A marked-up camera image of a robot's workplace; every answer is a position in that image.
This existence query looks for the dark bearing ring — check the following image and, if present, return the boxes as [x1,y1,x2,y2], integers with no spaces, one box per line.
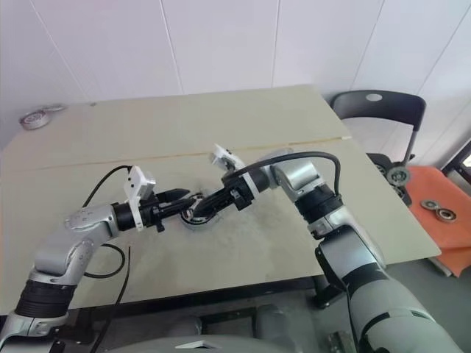
[433,206,457,222]

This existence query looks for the silver motor housing copper windings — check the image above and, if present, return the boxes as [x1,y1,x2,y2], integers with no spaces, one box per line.
[180,190,224,232]

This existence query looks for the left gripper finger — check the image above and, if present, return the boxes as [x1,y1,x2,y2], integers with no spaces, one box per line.
[157,188,191,204]
[161,200,196,218]

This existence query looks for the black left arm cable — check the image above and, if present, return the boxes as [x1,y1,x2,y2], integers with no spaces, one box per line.
[81,165,132,279]

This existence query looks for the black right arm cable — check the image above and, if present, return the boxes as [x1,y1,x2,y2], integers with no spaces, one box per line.
[220,151,341,196]

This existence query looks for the dark door frame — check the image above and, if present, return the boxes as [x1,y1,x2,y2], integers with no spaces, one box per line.
[441,135,471,177]

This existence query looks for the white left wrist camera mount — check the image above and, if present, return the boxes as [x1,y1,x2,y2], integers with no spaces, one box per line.
[123,165,157,232]

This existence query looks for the grey wheel part on chair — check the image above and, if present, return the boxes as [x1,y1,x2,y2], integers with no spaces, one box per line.
[386,164,410,187]

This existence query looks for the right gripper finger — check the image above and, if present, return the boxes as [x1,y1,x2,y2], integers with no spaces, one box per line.
[198,198,236,221]
[196,185,231,213]

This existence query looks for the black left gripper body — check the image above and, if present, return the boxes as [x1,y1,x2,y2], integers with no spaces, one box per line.
[138,193,170,233]

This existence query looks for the orange cloth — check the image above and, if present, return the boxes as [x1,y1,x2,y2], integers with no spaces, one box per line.
[404,165,471,279]

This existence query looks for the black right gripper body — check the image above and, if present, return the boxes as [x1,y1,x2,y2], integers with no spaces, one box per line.
[219,172,255,213]

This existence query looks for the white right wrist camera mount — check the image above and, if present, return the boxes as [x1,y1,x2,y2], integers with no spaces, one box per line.
[209,143,258,202]

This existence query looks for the thin loose black cable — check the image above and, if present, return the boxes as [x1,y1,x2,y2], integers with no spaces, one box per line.
[90,246,132,353]

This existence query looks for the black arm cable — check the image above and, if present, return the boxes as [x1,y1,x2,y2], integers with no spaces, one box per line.
[220,151,341,196]
[81,165,132,279]

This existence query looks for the black folding chair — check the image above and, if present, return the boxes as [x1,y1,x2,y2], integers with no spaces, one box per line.
[330,90,427,207]

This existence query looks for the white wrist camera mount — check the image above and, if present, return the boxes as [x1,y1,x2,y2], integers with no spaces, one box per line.
[123,165,157,232]
[209,143,258,202]

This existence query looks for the black table frame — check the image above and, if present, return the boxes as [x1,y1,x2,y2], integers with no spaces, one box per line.
[65,274,345,332]

